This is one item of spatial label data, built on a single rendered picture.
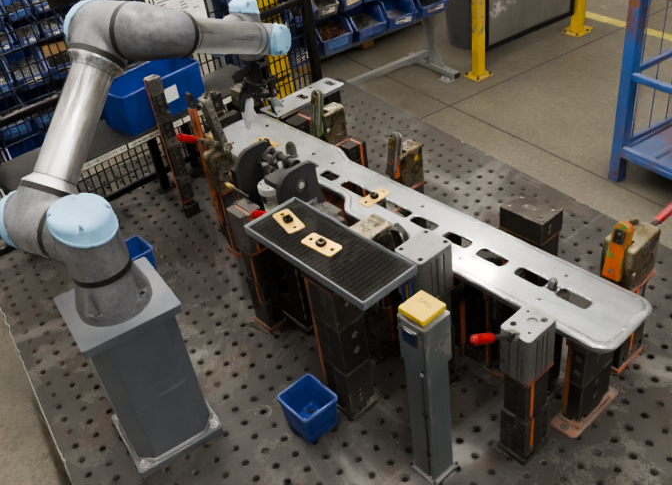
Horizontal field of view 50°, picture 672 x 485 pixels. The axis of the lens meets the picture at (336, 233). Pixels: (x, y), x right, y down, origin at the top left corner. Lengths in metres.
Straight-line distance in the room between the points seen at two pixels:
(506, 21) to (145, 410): 3.76
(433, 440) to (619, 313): 0.44
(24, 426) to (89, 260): 1.68
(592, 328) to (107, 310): 0.93
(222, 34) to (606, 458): 1.20
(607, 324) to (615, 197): 2.17
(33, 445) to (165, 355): 1.45
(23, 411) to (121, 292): 1.67
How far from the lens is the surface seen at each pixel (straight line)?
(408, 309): 1.25
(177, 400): 1.62
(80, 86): 1.53
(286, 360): 1.84
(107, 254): 1.39
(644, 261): 1.63
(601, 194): 3.62
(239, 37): 1.67
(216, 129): 2.00
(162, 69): 2.51
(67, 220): 1.38
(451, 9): 5.12
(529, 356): 1.36
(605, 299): 1.52
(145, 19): 1.49
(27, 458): 2.90
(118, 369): 1.51
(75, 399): 1.97
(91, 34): 1.54
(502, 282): 1.54
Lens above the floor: 2.01
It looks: 36 degrees down
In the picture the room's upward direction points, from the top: 9 degrees counter-clockwise
